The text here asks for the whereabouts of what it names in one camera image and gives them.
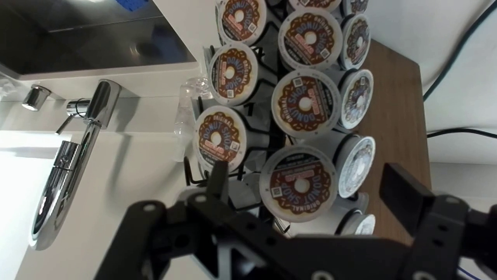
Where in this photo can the wooden stand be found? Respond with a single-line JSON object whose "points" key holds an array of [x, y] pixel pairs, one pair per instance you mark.
{"points": [[398, 124]]}

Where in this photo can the donut pod top centre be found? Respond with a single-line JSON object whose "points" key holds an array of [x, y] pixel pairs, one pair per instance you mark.
{"points": [[309, 37]]}

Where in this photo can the donut print coffee pod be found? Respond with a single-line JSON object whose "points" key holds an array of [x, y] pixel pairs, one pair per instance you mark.
{"points": [[297, 184]]}

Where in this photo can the kitchen sink basin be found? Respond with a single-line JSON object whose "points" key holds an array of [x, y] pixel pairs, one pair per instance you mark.
{"points": [[55, 36]]}

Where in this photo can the donut pod middle left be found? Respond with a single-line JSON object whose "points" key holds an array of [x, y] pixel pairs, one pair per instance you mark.
{"points": [[233, 73]]}

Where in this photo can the black wire pod rack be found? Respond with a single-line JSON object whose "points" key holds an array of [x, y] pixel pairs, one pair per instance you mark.
{"points": [[263, 135]]}

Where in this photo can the side facing white pod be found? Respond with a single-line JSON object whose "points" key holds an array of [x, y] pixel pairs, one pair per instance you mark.
{"points": [[351, 154]]}

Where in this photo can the chrome faucet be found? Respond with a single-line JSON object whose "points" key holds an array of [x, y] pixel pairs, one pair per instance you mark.
{"points": [[70, 162]]}

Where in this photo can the donut pod lower left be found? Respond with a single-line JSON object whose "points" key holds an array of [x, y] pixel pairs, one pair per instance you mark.
{"points": [[219, 135]]}

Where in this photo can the donut pod middle centre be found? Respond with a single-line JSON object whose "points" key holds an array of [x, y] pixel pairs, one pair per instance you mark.
{"points": [[306, 103]]}

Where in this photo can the donut pod top left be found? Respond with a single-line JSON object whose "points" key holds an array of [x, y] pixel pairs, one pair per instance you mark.
{"points": [[241, 20]]}

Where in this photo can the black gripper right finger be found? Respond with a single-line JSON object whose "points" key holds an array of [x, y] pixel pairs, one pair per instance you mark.
{"points": [[404, 196]]}

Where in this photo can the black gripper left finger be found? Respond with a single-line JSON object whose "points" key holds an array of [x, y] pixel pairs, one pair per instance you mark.
{"points": [[218, 180]]}

